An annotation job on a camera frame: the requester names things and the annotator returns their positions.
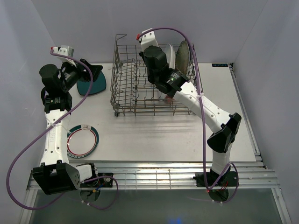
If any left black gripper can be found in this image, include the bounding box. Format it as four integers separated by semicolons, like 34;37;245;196
61;58;103;92

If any pink dotted scalloped plate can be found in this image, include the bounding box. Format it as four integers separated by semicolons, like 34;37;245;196
164;95;173;104

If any grey wire dish rack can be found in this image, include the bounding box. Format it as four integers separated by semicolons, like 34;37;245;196
110;34;192;117

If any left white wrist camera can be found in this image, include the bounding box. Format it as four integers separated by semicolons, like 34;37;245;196
51;45;77;67

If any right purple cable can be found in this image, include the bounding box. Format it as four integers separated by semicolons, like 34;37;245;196
149;27;239;204

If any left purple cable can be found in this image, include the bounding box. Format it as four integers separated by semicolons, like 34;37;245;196
6;51;119;210

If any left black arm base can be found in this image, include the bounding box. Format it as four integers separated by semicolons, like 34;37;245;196
87;173;114;189

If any round plate red teal rim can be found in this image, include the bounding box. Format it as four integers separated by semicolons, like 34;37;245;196
67;125;100;159

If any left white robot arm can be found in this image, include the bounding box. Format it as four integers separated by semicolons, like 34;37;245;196
32;59;103;195

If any black square floral plate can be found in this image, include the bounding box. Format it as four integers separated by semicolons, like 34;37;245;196
187;42;194;72

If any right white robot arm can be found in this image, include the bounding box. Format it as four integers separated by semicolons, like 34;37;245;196
139;42;242;187

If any teal square plate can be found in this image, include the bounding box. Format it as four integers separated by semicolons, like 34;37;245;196
77;71;107;96

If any right logo sticker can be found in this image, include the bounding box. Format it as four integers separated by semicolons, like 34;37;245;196
212;63;228;68

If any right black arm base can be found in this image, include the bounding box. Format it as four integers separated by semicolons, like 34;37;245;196
192;171;240;187

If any purple cable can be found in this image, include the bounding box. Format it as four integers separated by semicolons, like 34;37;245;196
149;27;239;204
6;51;119;210

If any white oval platter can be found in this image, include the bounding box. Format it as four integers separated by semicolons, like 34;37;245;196
158;44;175;101

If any speckled beige round plate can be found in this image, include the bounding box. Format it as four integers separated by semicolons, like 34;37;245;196
175;40;190;75

